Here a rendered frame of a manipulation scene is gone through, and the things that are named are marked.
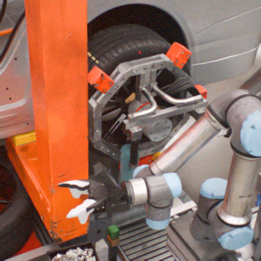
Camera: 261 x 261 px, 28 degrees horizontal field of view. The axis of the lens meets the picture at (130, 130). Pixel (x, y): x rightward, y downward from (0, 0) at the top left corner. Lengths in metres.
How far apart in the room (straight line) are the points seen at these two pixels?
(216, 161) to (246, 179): 2.01
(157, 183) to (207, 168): 2.03
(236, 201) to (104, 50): 1.04
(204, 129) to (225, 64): 1.39
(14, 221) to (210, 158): 1.62
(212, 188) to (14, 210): 1.05
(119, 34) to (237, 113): 1.09
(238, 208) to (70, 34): 0.78
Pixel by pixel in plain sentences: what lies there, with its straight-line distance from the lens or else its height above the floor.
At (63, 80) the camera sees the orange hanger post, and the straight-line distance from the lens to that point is 1.80.
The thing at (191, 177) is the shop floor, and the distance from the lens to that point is 3.45.
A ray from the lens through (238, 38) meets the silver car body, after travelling 2.94.
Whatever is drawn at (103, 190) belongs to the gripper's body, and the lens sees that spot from 1.50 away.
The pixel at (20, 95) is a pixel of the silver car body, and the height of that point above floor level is 0.95.
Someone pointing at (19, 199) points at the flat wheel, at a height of 0.50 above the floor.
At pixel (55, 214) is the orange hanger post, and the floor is 0.70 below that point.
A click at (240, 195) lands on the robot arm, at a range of 1.65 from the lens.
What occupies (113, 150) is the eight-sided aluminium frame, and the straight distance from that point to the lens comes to 2.52.
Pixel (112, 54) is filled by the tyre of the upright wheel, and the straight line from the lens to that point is 2.35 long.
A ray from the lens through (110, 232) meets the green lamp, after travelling 2.18.
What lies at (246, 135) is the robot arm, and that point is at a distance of 1.46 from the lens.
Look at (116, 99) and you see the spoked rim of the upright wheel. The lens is 2.49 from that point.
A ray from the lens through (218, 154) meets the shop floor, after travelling 3.67.
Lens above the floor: 2.27
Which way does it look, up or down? 37 degrees down
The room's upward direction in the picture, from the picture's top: 3 degrees clockwise
